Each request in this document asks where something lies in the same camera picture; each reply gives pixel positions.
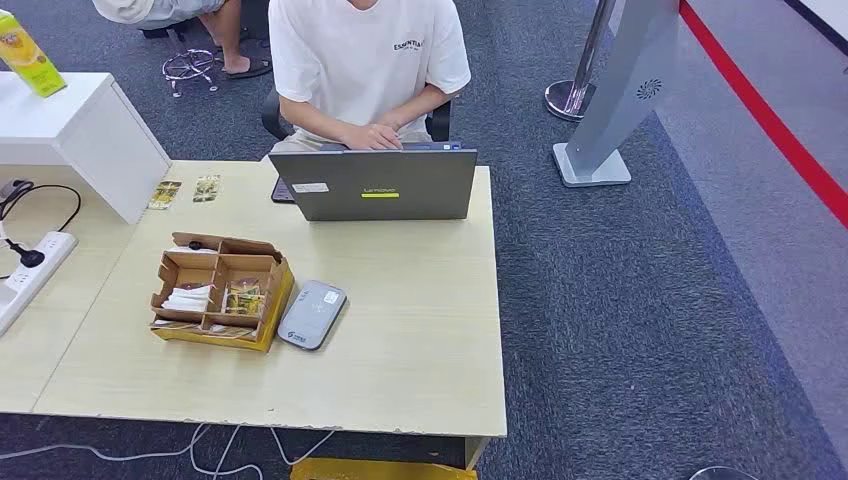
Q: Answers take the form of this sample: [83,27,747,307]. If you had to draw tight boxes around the white card stack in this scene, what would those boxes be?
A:
[160,284,213,314]

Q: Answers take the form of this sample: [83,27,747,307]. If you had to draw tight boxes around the cardboard divided organizer box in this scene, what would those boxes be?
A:
[149,231,297,354]

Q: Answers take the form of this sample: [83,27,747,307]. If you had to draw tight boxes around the grey card reader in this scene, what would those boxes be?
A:
[276,279,348,352]

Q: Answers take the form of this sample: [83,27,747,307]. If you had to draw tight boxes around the black plug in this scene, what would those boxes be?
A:
[5,238,46,270]

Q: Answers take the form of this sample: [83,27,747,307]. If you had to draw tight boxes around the yellow patterned card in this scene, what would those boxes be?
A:
[192,174,224,204]
[146,180,183,212]

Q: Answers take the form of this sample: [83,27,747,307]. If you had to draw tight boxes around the black sandal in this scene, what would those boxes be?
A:
[225,56,274,81]

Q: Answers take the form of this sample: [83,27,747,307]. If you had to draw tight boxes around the person's right hand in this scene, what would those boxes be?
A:
[339,122,404,152]

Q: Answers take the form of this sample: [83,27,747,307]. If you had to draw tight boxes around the white shelf riser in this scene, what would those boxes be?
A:
[0,71,173,226]

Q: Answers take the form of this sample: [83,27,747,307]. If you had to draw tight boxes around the white floor cable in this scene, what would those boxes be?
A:
[190,423,265,480]
[0,423,212,463]
[270,427,336,467]

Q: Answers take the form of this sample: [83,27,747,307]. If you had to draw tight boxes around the yellow green drink carton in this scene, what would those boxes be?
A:
[0,9,68,99]

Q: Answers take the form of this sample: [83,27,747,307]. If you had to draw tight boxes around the grey kiosk stand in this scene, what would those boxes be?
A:
[552,0,682,189]

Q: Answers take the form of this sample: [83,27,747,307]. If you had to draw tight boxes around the yellow green key cards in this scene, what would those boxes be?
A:
[223,278,268,318]

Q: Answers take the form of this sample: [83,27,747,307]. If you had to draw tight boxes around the chrome stanchion post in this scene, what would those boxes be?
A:
[543,0,621,123]

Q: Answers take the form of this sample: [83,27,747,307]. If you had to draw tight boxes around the white power strip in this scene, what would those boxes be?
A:
[0,231,79,336]

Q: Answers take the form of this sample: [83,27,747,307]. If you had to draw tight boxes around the chrome stool base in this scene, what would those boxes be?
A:
[161,48,220,99]

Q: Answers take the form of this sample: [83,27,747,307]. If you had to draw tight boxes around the grey laptop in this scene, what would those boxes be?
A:
[268,140,479,223]

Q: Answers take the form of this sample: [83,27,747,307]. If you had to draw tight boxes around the black cable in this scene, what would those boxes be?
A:
[0,184,83,234]

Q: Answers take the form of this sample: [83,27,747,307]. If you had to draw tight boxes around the person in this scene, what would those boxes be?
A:
[268,0,473,154]
[91,0,266,74]

